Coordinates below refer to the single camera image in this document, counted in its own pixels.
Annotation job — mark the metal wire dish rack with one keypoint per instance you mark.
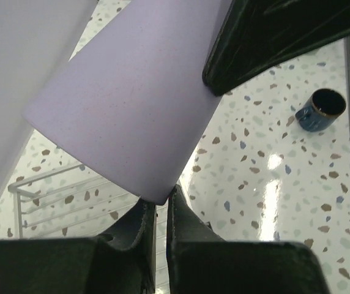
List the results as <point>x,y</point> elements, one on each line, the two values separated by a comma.
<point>71,201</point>

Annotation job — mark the dark blue glazed mug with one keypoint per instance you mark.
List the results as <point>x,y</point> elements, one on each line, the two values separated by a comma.
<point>322,108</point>

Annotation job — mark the lilac tumbler cup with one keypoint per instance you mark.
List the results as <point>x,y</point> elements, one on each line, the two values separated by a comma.
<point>131,104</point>

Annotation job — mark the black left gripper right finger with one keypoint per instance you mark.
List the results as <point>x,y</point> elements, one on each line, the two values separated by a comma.
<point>200,261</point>

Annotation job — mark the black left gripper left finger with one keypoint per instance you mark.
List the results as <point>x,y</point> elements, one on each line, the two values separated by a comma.
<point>121,259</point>

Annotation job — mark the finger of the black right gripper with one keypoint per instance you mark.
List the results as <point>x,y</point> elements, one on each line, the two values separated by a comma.
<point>257,35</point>

